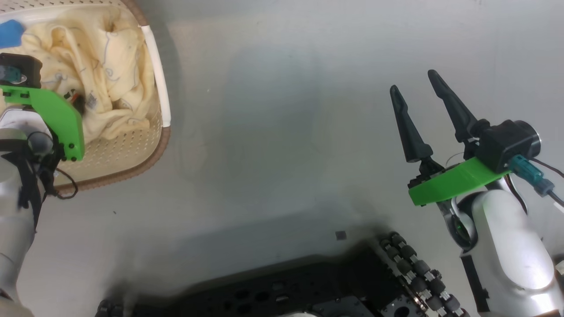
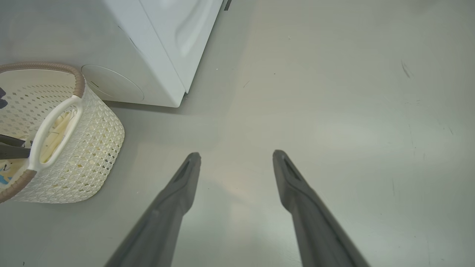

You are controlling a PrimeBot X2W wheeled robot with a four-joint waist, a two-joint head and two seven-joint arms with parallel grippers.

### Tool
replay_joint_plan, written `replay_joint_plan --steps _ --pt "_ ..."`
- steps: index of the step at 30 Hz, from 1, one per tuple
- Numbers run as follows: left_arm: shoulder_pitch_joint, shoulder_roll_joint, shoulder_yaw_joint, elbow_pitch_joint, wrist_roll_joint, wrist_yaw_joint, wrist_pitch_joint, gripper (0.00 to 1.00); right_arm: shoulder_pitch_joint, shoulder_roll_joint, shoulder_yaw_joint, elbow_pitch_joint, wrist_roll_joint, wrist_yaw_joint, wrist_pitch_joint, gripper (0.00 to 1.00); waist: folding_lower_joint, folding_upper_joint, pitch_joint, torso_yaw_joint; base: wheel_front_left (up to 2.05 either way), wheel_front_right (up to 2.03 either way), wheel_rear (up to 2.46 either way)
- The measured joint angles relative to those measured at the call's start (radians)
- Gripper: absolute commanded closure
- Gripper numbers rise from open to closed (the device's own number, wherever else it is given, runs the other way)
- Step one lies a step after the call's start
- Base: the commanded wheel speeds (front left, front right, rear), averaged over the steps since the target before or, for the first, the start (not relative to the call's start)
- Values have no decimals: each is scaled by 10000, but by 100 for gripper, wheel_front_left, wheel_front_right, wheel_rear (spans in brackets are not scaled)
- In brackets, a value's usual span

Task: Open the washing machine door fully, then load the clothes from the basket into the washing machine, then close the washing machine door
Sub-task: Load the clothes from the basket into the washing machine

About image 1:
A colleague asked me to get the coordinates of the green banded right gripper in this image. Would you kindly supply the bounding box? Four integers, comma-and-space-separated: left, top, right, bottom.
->
390, 69, 512, 207

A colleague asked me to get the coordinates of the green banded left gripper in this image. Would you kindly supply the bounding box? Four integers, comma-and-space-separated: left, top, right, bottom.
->
0, 85, 86, 162

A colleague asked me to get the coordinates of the cream line print garment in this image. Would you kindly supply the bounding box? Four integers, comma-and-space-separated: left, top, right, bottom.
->
20, 7, 157, 111

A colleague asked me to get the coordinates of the blue cloth piece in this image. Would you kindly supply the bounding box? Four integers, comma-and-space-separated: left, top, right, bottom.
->
0, 19, 25, 49

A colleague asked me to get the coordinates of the cream perforated laundry basket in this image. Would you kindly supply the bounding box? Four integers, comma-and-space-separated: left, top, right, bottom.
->
0, 0, 172, 196

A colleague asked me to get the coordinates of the left camera cable teal plug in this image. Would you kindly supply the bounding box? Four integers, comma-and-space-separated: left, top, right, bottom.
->
0, 65, 27, 85

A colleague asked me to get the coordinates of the thin black left gripper wire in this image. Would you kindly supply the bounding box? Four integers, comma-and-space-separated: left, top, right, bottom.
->
42, 165, 79, 199

